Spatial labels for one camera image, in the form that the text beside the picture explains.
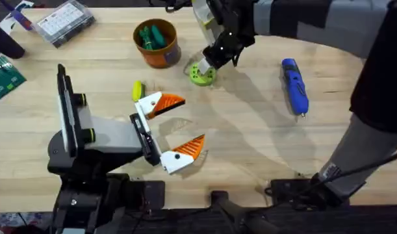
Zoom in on blue electric screwdriver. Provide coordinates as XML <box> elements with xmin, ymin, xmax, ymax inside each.
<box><xmin>280</xmin><ymin>57</ymin><xmax>310</xmax><ymax>120</ymax></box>

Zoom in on yellow-green toy vegetable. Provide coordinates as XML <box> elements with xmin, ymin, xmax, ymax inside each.
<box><xmin>131</xmin><ymin>80</ymin><xmax>147</xmax><ymax>103</ymax></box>

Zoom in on wrist flat plate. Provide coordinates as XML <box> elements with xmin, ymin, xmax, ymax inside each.
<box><xmin>191</xmin><ymin>0</ymin><xmax>225</xmax><ymax>46</ymax></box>
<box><xmin>56</xmin><ymin>63</ymin><xmax>79</xmax><ymax>159</ymax></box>

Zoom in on orange tub with green toys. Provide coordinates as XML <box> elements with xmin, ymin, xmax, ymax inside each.
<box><xmin>133</xmin><ymin>18</ymin><xmax>183</xmax><ymax>70</ymax></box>

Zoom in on left wrist flat plate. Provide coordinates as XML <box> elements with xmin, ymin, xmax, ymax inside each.
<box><xmin>56</xmin><ymin>63</ymin><xmax>79</xmax><ymax>159</ymax></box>

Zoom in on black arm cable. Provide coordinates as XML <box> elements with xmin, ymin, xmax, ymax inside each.
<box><xmin>264</xmin><ymin>148</ymin><xmax>397</xmax><ymax>203</ymax></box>

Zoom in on white and purple package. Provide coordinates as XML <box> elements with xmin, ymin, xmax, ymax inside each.
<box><xmin>0</xmin><ymin>0</ymin><xmax>35</xmax><ymax>33</ymax></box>

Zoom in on right wrist flat plate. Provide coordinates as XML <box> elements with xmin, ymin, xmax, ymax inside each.
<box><xmin>191</xmin><ymin>0</ymin><xmax>225</xmax><ymax>46</ymax></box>

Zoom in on black cylinder tool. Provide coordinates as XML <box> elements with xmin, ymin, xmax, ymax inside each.
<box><xmin>0</xmin><ymin>21</ymin><xmax>26</xmax><ymax>60</ymax></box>

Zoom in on clear plastic parts box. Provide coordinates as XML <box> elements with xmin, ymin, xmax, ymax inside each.
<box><xmin>32</xmin><ymin>0</ymin><xmax>97</xmax><ymax>49</ymax></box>

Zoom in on green disc with holes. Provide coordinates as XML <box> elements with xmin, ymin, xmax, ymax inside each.
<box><xmin>188</xmin><ymin>61</ymin><xmax>217</xmax><ymax>87</ymax></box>

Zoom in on black rail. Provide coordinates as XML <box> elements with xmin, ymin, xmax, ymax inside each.
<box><xmin>120</xmin><ymin>190</ymin><xmax>397</xmax><ymax>234</ymax></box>

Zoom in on green board with blocks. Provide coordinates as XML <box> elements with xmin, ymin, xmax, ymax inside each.
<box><xmin>0</xmin><ymin>55</ymin><xmax>27</xmax><ymax>107</ymax></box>

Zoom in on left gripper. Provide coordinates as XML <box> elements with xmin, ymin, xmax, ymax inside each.
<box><xmin>71</xmin><ymin>91</ymin><xmax>206</xmax><ymax>175</ymax></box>

